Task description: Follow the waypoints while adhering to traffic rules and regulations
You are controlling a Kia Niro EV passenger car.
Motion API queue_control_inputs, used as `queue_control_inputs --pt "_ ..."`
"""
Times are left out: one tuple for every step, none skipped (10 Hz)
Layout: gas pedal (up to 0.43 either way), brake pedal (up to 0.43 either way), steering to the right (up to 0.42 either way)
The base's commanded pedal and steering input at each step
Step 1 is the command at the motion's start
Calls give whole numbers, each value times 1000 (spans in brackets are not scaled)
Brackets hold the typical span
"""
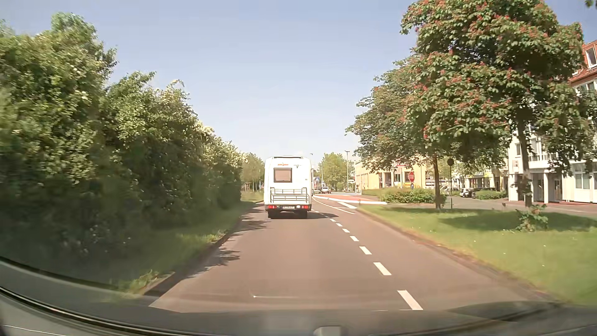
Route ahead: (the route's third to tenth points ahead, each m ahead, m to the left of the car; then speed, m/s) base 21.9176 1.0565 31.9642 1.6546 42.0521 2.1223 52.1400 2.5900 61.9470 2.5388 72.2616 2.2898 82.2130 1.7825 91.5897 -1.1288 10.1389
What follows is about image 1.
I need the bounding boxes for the white motorhome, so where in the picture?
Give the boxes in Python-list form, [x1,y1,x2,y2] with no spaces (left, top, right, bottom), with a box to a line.
[263,156,314,219]

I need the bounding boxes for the green trees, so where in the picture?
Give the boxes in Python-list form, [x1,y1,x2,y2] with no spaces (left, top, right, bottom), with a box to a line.
[319,152,356,191]

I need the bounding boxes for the yellow building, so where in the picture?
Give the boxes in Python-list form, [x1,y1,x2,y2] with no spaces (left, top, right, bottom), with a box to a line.
[354,160,439,190]

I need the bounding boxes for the grey asphalt road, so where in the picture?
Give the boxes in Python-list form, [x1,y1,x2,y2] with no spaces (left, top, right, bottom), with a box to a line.
[148,195,537,313]

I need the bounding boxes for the grass verge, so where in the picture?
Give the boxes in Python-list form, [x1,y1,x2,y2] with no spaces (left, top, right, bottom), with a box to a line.
[105,190,264,294]

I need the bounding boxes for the road markings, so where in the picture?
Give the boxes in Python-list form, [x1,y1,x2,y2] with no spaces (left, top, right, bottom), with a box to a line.
[252,198,424,311]

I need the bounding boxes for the car's own bonnet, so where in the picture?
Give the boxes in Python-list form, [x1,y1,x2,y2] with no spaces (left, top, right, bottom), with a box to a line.
[0,256,597,336]

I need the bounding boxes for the parked cars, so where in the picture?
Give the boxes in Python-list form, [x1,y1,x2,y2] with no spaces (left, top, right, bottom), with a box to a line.
[438,185,495,198]

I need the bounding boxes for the row of green bushes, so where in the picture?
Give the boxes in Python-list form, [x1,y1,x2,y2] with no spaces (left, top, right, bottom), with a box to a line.
[0,12,244,276]

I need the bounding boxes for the side road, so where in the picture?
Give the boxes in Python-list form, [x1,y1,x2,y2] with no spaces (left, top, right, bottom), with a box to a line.
[438,195,597,217]

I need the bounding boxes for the large red-flowering tree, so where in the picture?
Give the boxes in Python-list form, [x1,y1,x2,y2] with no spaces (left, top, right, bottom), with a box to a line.
[400,0,597,208]

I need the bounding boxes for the grass lawn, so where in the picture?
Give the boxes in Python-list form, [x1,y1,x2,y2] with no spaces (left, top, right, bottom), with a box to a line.
[358,204,597,306]

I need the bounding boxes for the small bush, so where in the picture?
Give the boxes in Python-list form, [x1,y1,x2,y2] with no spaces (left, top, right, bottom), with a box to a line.
[515,205,549,232]

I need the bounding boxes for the white building with red roof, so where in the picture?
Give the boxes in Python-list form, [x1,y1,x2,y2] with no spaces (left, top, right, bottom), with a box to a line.
[507,40,597,204]

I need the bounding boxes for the round road sign on post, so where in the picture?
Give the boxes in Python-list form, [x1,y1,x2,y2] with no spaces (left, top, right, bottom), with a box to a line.
[446,157,455,210]

